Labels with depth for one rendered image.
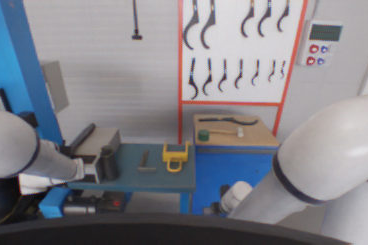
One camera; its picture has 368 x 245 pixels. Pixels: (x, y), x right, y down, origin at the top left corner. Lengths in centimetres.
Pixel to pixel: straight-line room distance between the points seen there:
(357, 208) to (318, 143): 20
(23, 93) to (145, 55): 164
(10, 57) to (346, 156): 137
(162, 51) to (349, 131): 244
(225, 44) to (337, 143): 236
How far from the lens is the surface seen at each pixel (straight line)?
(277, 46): 279
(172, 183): 112
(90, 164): 113
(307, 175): 34
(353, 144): 32
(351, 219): 51
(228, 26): 260
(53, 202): 125
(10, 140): 41
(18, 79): 137
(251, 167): 191
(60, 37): 305
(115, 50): 276
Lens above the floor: 184
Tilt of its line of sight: 27 degrees down
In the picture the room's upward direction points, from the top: 1 degrees clockwise
